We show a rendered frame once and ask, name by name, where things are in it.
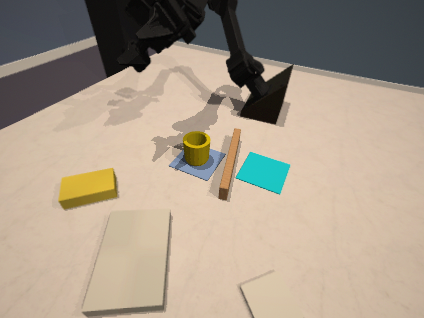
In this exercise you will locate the beige flat rectangular slab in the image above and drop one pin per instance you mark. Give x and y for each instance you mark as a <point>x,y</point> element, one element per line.
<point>131,269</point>

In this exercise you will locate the yellow rectangular block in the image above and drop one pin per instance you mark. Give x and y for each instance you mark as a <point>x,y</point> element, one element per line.
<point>83,189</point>

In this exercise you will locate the olive-yellow cup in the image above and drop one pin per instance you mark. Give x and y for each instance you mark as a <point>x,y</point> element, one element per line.
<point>196,148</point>

